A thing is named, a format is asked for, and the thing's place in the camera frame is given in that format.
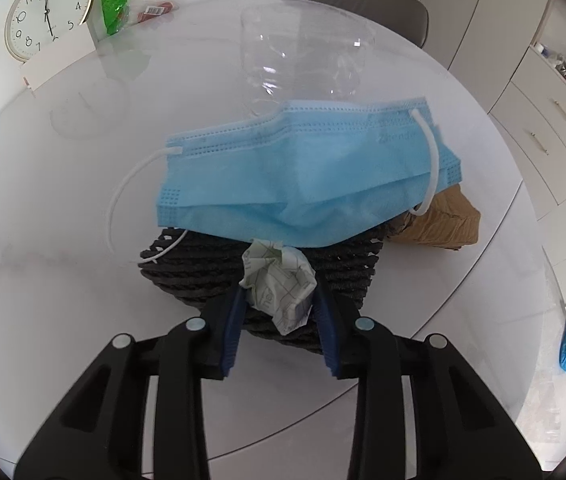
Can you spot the tall beige wardrobe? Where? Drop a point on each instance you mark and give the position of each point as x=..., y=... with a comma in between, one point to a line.
x=481, y=42

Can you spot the beige drawer cabinet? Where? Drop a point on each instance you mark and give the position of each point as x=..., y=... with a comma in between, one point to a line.
x=531, y=116

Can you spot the green plastic bag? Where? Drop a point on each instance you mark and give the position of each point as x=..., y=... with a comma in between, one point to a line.
x=115, y=14

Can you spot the white printed paper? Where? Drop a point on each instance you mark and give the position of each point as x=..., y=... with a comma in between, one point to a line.
x=280, y=282

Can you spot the white card box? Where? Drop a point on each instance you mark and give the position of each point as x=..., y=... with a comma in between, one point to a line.
x=57, y=56

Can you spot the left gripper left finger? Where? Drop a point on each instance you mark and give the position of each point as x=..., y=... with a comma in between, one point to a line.
x=96, y=431

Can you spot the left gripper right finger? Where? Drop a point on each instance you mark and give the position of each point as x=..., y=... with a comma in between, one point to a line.
x=461, y=429

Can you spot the blue surgical mask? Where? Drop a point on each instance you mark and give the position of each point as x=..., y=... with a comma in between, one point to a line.
x=311, y=174

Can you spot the black foam net sleeve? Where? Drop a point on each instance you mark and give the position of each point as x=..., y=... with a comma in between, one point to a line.
x=195, y=267

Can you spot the round white wall clock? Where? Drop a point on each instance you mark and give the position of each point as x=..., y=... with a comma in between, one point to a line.
x=31, y=25

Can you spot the clear packet red label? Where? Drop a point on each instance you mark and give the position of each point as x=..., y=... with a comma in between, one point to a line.
x=140, y=11

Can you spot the brown paper bag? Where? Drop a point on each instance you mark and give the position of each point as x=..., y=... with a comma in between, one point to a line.
x=451, y=222

